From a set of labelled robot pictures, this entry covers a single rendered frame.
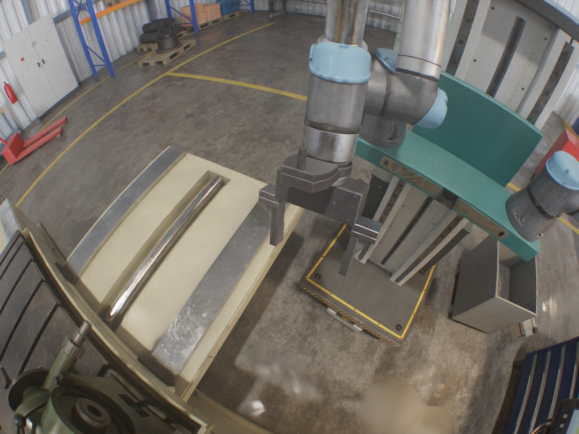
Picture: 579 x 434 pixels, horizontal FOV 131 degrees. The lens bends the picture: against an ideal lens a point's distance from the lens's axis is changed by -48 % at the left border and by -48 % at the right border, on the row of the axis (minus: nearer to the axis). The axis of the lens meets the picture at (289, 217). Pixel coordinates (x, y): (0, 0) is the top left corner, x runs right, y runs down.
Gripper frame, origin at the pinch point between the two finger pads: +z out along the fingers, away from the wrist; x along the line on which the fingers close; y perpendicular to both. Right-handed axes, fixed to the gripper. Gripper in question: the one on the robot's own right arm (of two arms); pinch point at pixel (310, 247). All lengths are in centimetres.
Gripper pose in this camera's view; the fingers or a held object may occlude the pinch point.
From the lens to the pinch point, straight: 43.2
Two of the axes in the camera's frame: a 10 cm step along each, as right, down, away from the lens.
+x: -8.7, -3.3, 3.7
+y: 4.8, -4.2, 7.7
